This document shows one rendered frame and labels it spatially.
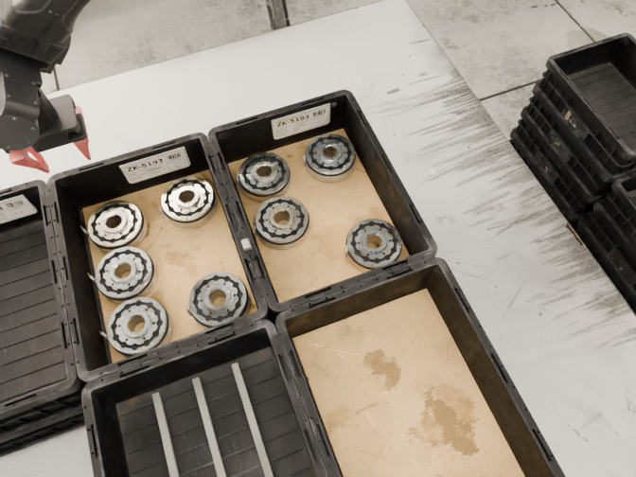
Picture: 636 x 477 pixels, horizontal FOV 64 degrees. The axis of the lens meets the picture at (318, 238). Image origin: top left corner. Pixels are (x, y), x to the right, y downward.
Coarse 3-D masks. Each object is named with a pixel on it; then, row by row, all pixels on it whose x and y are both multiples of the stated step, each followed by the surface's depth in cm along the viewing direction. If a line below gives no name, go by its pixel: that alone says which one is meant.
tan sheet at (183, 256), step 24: (144, 192) 102; (216, 192) 102; (144, 216) 100; (216, 216) 100; (144, 240) 97; (168, 240) 97; (192, 240) 97; (216, 240) 97; (96, 264) 95; (168, 264) 95; (192, 264) 95; (216, 264) 95; (240, 264) 95; (168, 288) 93; (168, 312) 90; (120, 360) 86
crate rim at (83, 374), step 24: (168, 144) 96; (72, 168) 93; (96, 168) 93; (216, 168) 93; (48, 192) 91; (240, 240) 86; (72, 288) 82; (72, 312) 80; (264, 312) 80; (72, 336) 78; (192, 336) 78; (144, 360) 76
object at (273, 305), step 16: (320, 96) 101; (336, 96) 101; (352, 96) 101; (272, 112) 99; (288, 112) 99; (224, 128) 97; (368, 128) 97; (384, 160) 95; (224, 176) 92; (400, 192) 90; (240, 208) 89; (240, 224) 87; (416, 224) 87; (432, 240) 86; (256, 256) 86; (416, 256) 84; (432, 256) 84; (256, 272) 83; (368, 272) 83; (384, 272) 83; (336, 288) 82; (272, 304) 80; (288, 304) 80
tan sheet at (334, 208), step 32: (288, 160) 106; (288, 192) 102; (320, 192) 102; (352, 192) 102; (320, 224) 99; (352, 224) 98; (288, 256) 95; (320, 256) 95; (288, 288) 92; (320, 288) 92
